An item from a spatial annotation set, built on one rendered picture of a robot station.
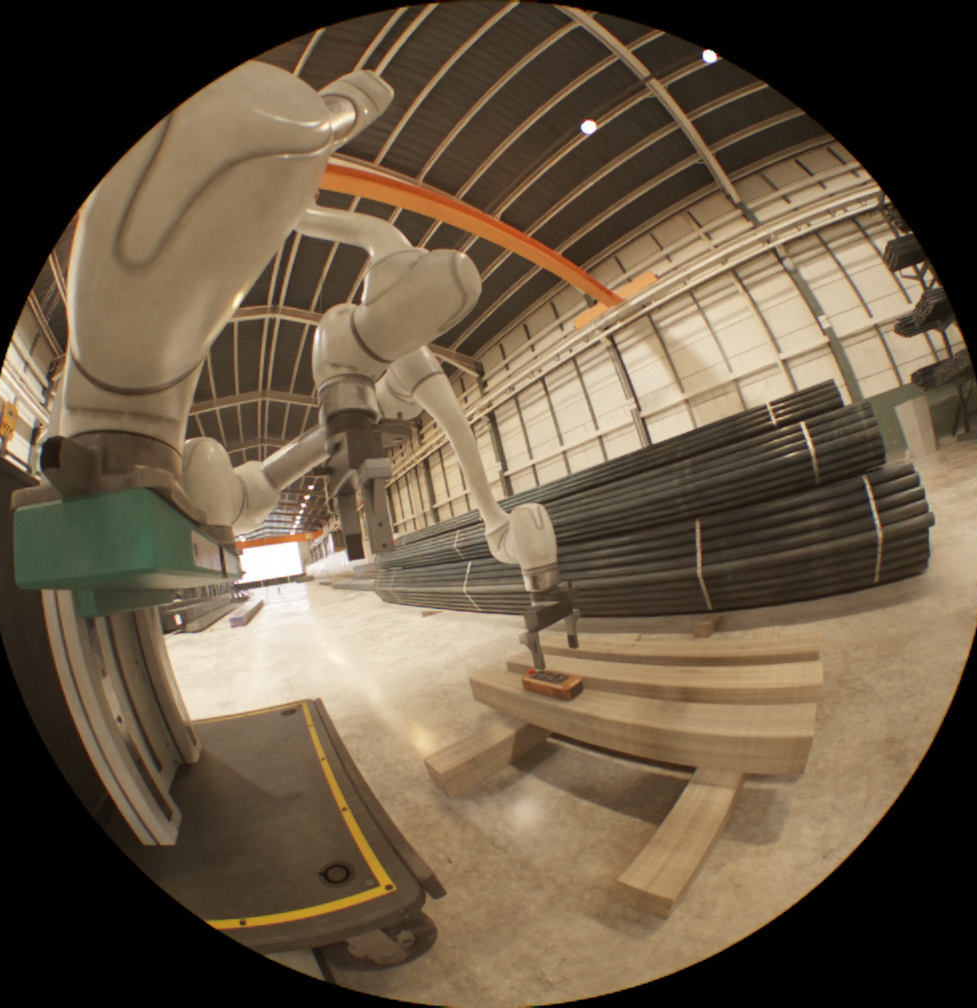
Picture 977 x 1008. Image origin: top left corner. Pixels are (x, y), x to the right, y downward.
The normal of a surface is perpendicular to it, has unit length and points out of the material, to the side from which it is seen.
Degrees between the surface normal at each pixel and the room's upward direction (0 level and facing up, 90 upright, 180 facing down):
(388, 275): 103
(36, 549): 90
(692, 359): 90
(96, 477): 90
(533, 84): 170
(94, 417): 92
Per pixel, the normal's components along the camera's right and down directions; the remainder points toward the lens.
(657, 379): -0.77, 0.10
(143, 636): 0.59, -0.22
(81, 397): 0.24, 0.74
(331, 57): 0.34, 0.94
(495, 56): 0.08, 0.97
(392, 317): -0.22, 0.62
